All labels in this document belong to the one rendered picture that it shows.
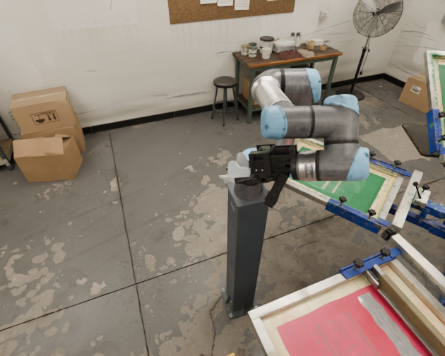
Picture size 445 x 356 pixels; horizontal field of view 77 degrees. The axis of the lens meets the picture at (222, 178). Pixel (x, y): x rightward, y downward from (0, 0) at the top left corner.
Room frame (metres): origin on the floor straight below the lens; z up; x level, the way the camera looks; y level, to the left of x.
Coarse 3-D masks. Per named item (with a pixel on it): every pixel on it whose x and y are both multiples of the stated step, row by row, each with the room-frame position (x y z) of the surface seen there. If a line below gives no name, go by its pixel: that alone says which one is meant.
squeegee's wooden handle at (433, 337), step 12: (384, 276) 0.64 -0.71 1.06; (384, 288) 0.60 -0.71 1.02; (396, 288) 0.58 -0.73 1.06; (396, 300) 0.55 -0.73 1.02; (408, 300) 0.53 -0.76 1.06; (408, 312) 0.49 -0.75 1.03; (420, 312) 0.48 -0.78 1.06; (420, 324) 0.44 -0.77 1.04; (432, 324) 0.44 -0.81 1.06; (432, 336) 0.40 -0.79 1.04; (432, 348) 0.37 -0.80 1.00; (444, 348) 0.36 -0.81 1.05
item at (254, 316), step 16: (400, 272) 0.70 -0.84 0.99; (304, 288) 0.62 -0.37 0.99; (320, 288) 0.62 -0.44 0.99; (416, 288) 0.62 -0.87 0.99; (272, 304) 0.54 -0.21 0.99; (288, 304) 0.54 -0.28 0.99; (432, 304) 0.54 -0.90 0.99; (256, 320) 0.48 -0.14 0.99; (256, 336) 0.43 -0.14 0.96; (272, 352) 0.36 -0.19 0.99
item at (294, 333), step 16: (368, 288) 0.63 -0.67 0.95; (336, 304) 0.56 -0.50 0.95; (352, 304) 0.56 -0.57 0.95; (384, 304) 0.56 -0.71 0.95; (304, 320) 0.49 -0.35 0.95; (320, 320) 0.49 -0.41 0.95; (368, 320) 0.49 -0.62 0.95; (400, 320) 0.49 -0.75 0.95; (288, 336) 0.43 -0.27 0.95; (304, 336) 0.43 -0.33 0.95; (368, 336) 0.43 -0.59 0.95; (384, 336) 0.43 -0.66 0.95; (288, 352) 0.37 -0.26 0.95; (304, 352) 0.37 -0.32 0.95; (320, 352) 0.37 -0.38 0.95
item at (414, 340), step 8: (408, 328) 0.46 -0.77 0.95; (408, 336) 0.43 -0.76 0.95; (416, 336) 0.43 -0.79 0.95; (376, 344) 0.40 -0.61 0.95; (384, 344) 0.40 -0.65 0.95; (392, 344) 0.40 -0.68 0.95; (416, 344) 0.40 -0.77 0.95; (384, 352) 0.37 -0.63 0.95; (392, 352) 0.37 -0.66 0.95; (424, 352) 0.37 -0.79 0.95
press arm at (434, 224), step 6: (390, 210) 1.16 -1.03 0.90; (408, 216) 1.10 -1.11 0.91; (414, 216) 1.10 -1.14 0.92; (414, 222) 1.08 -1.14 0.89; (426, 222) 1.05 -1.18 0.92; (432, 222) 1.05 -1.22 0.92; (438, 222) 1.05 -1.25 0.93; (426, 228) 1.04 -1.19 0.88; (432, 228) 1.02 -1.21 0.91; (438, 228) 1.01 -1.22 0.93; (444, 228) 1.00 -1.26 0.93; (432, 234) 1.01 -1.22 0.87; (438, 234) 0.99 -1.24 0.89; (444, 234) 0.98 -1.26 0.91
